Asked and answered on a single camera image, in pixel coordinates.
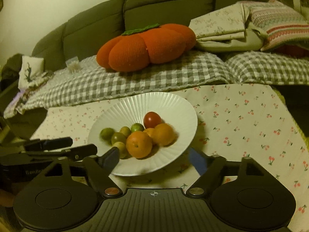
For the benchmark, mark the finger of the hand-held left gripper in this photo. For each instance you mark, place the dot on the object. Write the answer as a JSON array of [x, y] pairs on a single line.
[[48, 142], [80, 149]]

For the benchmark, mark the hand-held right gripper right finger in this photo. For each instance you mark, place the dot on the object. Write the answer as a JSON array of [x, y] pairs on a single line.
[[196, 160]]

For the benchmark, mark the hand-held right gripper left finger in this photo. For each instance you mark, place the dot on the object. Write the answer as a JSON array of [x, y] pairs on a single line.
[[111, 160]]

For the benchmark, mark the pale green fruit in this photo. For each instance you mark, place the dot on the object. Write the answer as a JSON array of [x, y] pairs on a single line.
[[119, 148]]

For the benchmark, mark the small green tomato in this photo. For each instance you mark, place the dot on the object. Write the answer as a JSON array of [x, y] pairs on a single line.
[[118, 137]]

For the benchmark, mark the green lime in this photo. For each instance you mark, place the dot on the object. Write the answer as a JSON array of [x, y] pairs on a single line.
[[137, 127], [107, 134]]

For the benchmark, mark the large bright orange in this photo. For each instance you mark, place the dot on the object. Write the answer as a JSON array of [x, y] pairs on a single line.
[[139, 144]]

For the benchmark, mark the small yellow fruit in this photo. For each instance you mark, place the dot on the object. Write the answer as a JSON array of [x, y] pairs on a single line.
[[125, 130]]

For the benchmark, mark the dark orange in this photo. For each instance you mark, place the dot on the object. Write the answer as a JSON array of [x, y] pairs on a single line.
[[164, 134]]

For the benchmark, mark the white ribbed plate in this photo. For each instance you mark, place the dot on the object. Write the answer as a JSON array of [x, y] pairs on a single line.
[[173, 116]]

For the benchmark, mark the red tomato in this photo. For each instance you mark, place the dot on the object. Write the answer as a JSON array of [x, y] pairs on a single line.
[[152, 119]]

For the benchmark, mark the small orange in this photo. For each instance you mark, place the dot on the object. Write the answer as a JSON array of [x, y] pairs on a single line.
[[148, 131]]

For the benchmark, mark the cherry print tablecloth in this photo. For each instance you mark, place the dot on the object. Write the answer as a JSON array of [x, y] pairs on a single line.
[[241, 116]]

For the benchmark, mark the white embroidered pillow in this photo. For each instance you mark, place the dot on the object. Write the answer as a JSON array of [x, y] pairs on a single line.
[[31, 70]]

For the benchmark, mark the clear cotton swab container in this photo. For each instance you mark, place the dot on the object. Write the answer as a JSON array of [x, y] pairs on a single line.
[[73, 65]]

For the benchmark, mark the dark olive cloth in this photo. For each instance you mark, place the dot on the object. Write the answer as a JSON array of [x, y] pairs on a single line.
[[9, 67]]

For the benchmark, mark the grey checked blanket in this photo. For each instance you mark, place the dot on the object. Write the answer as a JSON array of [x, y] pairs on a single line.
[[144, 79]]

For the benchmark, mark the orange pumpkin cushion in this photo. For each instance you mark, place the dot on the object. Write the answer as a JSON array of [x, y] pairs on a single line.
[[144, 48]]

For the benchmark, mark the folded beige cloth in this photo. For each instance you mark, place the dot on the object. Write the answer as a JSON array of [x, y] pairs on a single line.
[[236, 42]]

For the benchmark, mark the folded floral sheet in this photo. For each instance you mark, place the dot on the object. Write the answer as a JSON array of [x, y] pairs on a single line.
[[217, 21]]

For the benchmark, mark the olive green sofa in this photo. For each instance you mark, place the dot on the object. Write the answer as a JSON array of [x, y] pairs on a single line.
[[149, 7]]

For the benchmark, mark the striped knitted pillow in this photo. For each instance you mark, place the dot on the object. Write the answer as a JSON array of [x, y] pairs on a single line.
[[277, 24]]

